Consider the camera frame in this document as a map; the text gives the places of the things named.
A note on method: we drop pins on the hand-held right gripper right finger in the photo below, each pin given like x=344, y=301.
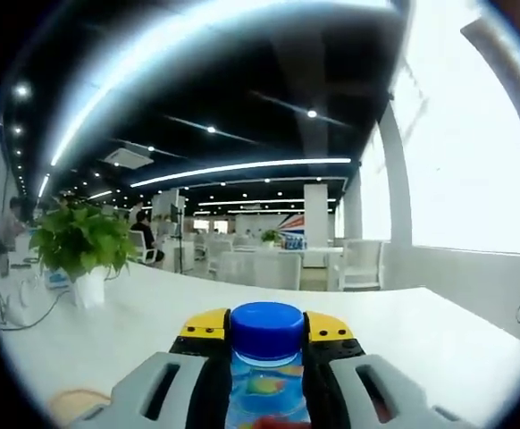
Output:
x=376, y=389

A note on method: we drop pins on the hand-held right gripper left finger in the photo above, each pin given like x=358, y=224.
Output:
x=153, y=389

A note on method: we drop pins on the blue drink bottle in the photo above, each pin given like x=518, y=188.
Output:
x=266, y=330

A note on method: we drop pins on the round wooden base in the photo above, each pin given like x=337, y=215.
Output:
x=79, y=402

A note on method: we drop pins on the white office chair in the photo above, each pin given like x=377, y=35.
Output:
x=362, y=263
x=260, y=268

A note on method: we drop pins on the blue box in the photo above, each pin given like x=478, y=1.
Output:
x=58, y=279

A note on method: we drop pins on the tripod with screen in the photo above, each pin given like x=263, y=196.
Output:
x=178, y=232

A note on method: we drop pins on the white table gadget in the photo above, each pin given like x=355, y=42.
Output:
x=19, y=304

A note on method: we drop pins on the potted green plant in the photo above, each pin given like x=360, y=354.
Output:
x=81, y=241

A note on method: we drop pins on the red and blue banner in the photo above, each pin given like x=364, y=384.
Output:
x=296, y=230

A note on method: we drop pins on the white square pillar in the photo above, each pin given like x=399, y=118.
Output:
x=317, y=214

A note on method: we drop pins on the small far plant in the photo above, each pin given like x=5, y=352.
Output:
x=271, y=238

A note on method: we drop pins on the ceiling air vent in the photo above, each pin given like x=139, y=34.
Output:
x=128, y=157

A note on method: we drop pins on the curved ceiling light strip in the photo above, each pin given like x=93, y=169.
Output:
x=242, y=168

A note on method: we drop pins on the long ceiling light strip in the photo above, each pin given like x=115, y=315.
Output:
x=121, y=76

